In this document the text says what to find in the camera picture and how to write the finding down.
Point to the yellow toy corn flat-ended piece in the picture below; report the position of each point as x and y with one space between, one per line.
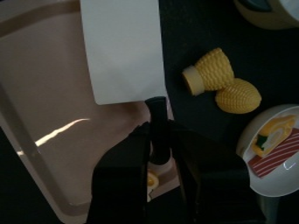
213 70

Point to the white plate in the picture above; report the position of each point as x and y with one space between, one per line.
276 184

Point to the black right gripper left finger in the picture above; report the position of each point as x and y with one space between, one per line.
120 180

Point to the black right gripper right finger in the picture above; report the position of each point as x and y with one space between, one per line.
188 180

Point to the yellow toy food piece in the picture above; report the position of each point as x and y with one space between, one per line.
151 179

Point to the yellow toy omelette roll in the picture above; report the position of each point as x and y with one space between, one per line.
275 131

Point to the yellow toy corn rounded piece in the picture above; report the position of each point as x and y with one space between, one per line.
237 97

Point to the red striped toy bacon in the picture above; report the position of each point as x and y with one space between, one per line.
276 159

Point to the pink plastic tray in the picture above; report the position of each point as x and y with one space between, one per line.
43 87

